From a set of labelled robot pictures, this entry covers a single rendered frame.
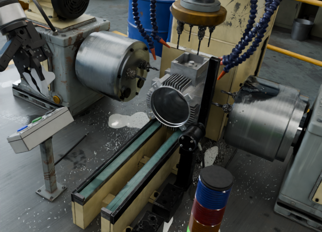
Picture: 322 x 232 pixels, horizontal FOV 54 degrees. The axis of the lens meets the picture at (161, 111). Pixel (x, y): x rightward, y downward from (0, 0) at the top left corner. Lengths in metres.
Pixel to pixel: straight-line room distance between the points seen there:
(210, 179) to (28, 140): 0.51
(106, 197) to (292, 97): 0.63
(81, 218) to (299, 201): 0.65
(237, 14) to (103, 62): 0.53
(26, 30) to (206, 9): 0.53
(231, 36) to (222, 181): 0.81
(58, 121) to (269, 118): 0.61
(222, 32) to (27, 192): 0.90
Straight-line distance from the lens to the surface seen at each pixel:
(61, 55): 1.28
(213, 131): 1.33
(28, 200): 1.10
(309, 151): 0.99
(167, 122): 1.16
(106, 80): 1.19
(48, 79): 0.97
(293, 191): 1.08
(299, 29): 5.50
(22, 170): 1.20
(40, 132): 0.91
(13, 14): 0.95
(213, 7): 1.05
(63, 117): 0.96
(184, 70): 1.12
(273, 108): 1.00
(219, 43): 1.30
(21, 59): 0.97
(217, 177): 0.58
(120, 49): 1.18
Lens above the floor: 1.61
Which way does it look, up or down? 33 degrees down
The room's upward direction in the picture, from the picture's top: 7 degrees clockwise
